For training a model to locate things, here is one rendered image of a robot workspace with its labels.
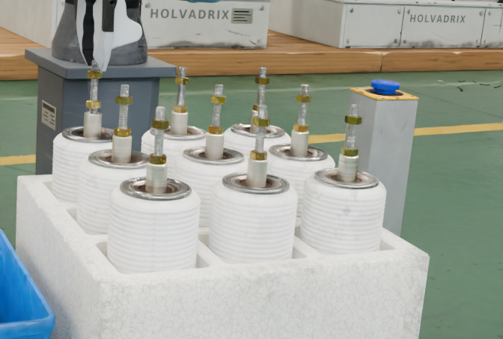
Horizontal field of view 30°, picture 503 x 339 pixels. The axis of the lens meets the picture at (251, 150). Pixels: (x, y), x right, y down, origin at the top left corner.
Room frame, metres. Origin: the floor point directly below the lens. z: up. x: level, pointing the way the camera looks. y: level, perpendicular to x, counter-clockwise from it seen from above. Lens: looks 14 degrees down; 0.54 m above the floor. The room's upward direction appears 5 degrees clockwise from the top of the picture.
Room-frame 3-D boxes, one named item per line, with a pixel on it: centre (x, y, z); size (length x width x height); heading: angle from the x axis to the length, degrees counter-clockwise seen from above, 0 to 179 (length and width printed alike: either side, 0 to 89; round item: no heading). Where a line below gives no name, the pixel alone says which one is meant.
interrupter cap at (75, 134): (1.16, 0.20, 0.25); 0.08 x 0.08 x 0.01
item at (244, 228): (1.00, -0.01, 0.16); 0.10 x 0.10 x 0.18
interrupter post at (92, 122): (1.16, 0.20, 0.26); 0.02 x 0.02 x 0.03
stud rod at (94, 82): (1.16, 0.20, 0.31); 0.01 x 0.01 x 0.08
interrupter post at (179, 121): (1.21, 0.10, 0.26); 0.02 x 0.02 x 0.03
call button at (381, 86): (1.31, -0.18, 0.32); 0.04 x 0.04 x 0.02
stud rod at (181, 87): (1.21, 0.10, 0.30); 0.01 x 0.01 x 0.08
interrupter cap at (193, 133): (1.21, 0.10, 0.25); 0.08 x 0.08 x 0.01
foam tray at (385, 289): (1.11, 0.05, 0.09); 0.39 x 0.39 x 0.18; 27
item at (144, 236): (0.95, 0.10, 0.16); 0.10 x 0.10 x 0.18
